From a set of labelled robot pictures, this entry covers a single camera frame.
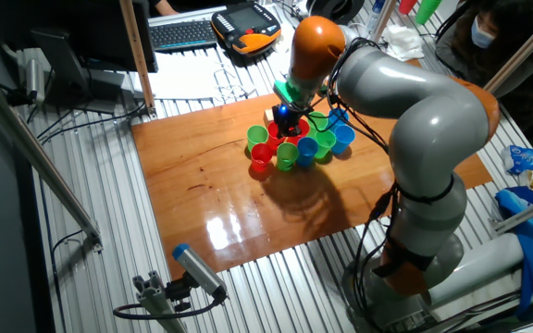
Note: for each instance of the black computer monitor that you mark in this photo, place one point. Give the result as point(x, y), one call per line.
point(100, 37)

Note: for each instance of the green cup stack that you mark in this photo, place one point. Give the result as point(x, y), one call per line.
point(427, 10)

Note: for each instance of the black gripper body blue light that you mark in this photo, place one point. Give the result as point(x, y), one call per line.
point(287, 114)

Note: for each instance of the black round spool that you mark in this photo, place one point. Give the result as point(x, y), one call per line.
point(340, 9)

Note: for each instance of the red cup stack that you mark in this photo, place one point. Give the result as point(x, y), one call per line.
point(407, 5)

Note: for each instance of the clear plastic bottle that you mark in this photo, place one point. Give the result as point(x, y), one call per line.
point(375, 14)

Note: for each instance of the brown upright frame post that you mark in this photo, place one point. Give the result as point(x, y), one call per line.
point(137, 55)

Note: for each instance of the varnished wooden board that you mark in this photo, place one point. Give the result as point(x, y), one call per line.
point(225, 194)

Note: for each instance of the black computer keyboard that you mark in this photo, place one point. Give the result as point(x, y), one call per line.
point(183, 34)

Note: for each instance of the white cylinder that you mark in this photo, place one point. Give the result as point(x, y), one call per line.
point(479, 268)

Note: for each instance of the white paper sheet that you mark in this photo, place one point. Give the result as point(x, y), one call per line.
point(188, 76)

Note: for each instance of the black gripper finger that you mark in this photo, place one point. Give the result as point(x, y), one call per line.
point(282, 128)
point(294, 127)

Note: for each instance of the person in dark jacket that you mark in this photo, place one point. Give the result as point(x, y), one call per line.
point(502, 69)

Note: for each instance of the aluminium frame profile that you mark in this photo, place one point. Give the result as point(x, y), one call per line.
point(525, 213)
point(521, 51)
point(384, 18)
point(30, 148)

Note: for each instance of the orange and black teach pendant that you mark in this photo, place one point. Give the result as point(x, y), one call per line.
point(243, 18)

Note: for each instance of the silver camera with blue cap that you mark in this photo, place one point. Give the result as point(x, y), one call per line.
point(199, 270)

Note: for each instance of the blue tissue pack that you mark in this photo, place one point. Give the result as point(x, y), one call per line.
point(525, 159)

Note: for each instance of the short aluminium profile stub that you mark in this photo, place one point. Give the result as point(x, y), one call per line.
point(155, 300)

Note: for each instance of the white crumpled tissue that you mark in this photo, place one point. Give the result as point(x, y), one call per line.
point(403, 41)

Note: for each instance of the person's forearm dark sleeve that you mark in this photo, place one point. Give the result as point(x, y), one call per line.
point(164, 7)

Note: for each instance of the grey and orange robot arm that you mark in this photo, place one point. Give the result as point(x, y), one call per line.
point(433, 129)

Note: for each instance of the small silver cylinder device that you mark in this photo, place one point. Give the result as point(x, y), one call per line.
point(35, 81)

